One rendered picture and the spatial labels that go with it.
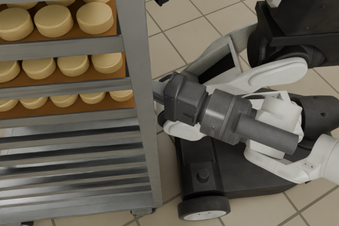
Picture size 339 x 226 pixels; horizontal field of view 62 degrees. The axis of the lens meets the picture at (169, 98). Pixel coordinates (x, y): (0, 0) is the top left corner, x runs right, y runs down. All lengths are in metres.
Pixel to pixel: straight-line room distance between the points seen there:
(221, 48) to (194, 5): 1.19
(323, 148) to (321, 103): 0.70
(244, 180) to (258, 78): 0.52
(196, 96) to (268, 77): 0.28
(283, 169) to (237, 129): 0.10
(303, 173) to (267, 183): 0.68
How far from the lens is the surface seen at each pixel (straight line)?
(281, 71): 0.74
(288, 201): 1.37
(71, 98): 0.57
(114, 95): 0.55
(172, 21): 1.86
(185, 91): 0.51
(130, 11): 0.31
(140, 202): 1.12
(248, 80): 0.75
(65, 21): 0.43
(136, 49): 0.35
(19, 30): 0.44
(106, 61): 0.48
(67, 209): 1.17
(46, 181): 0.94
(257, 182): 1.16
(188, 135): 0.92
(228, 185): 1.13
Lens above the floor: 1.24
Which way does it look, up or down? 57 degrees down
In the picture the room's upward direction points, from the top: straight up
